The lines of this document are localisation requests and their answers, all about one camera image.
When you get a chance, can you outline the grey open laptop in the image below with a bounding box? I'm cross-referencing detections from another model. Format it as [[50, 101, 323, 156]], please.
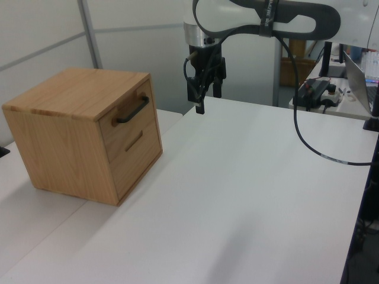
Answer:
[[342, 51, 379, 115]]

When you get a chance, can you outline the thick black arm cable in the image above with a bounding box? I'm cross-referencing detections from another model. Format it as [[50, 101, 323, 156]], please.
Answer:
[[191, 0, 374, 167]]

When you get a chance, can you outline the black control box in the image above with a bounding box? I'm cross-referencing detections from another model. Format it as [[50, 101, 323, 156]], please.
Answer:
[[297, 79, 332, 108]]

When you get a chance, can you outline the black desk clamp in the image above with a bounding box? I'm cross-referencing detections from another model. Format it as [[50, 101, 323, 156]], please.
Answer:
[[362, 116, 379, 133]]

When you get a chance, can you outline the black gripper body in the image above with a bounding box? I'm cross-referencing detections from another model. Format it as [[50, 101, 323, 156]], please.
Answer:
[[188, 44, 227, 85]]

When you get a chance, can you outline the white side desk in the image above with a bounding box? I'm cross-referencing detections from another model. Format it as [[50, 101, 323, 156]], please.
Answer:
[[288, 73, 379, 121]]

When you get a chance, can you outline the wooden cabinet body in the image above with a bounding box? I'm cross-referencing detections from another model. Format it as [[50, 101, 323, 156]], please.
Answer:
[[1, 67, 164, 207]]

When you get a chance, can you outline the wooden drawer with slot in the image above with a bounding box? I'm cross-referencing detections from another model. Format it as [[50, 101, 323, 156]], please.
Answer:
[[107, 115, 163, 206]]

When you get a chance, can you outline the black strap on arm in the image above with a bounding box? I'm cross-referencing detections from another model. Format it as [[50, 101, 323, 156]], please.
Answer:
[[258, 0, 279, 38]]

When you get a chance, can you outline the emergency stop button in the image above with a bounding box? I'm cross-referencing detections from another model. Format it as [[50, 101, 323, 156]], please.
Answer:
[[321, 83, 345, 108]]

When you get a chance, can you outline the wooden drawer with black handle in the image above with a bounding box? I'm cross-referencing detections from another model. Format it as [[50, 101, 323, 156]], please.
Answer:
[[98, 79, 158, 164]]

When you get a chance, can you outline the black monitor stand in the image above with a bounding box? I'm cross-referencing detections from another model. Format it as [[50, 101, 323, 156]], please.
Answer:
[[317, 41, 348, 79]]

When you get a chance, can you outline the grey partition post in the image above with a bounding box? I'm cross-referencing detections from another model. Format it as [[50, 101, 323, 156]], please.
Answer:
[[78, 0, 103, 70]]

